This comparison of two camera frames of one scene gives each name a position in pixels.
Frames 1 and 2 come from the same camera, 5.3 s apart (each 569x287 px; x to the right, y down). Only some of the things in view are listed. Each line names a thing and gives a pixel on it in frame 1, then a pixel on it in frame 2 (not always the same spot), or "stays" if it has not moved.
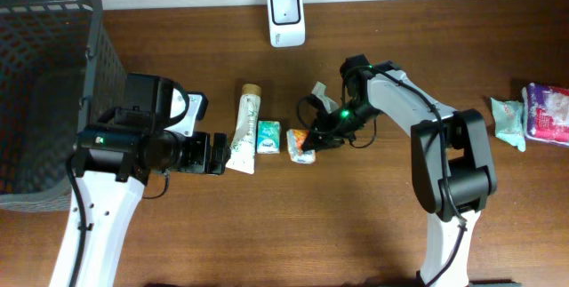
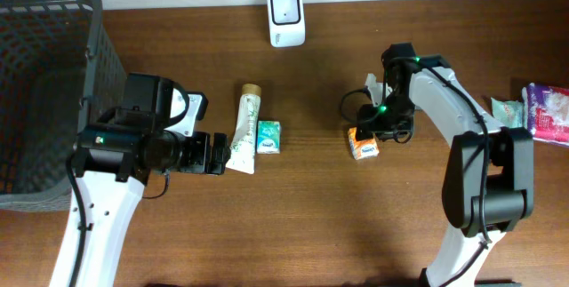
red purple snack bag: [546, 113] stays
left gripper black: [200, 160] stays
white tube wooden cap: [242, 154] stays
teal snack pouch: [508, 122] stays
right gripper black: [327, 132] → [380, 130]
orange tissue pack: [296, 139] → [362, 148]
